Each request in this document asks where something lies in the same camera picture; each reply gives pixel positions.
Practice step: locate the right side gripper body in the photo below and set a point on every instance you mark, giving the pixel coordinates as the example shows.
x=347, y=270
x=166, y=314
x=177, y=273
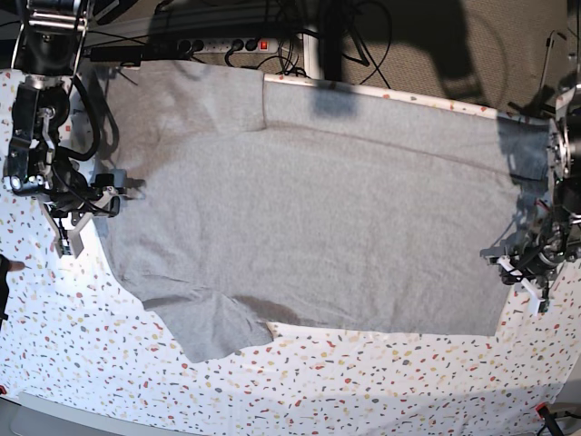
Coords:
x=67, y=190

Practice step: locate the left side gripper body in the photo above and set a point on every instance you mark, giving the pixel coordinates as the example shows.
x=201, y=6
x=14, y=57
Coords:
x=541, y=249

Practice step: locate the grey T-shirt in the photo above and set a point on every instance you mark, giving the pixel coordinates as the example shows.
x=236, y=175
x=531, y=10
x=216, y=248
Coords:
x=261, y=202

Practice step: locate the black power adapter brick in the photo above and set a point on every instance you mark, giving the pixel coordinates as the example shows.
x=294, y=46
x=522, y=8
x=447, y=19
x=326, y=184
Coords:
x=116, y=54

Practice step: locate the red clamp bottom right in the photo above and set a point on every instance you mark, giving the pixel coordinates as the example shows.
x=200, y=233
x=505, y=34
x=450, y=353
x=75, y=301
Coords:
x=549, y=421

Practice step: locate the white power strip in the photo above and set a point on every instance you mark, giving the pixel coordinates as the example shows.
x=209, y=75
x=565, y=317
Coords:
x=224, y=45

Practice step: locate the thin metal stand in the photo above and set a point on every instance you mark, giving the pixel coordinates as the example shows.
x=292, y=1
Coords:
x=555, y=62

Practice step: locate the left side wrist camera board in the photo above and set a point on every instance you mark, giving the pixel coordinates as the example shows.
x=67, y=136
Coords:
x=538, y=291

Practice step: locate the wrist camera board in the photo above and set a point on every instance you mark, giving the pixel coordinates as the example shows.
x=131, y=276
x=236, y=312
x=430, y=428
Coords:
x=538, y=291
x=67, y=227

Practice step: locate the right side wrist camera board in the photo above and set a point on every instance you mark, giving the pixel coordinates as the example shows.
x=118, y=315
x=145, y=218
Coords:
x=67, y=227

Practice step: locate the grey table frame leg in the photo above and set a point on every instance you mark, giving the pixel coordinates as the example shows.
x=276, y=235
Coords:
x=311, y=57

